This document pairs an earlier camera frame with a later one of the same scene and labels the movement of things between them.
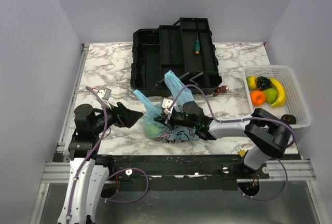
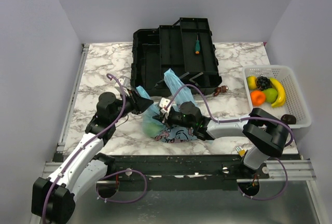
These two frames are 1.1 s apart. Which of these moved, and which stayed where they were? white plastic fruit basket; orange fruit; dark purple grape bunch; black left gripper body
Moved: black left gripper body
Stayed: dark purple grape bunch; orange fruit; white plastic fruit basket
